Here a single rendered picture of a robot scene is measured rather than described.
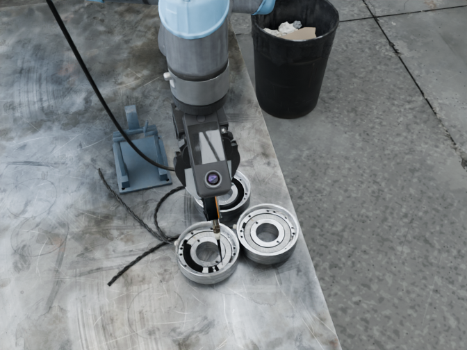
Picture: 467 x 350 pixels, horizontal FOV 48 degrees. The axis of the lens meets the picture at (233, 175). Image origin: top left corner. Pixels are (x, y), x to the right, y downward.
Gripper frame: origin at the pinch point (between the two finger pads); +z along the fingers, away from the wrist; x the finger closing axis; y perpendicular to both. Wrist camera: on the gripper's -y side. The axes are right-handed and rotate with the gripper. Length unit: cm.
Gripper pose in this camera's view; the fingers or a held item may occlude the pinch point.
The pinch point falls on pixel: (209, 195)
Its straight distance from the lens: 82.0
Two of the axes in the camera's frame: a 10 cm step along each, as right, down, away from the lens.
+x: -9.7, 1.9, -1.5
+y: -2.5, -7.5, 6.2
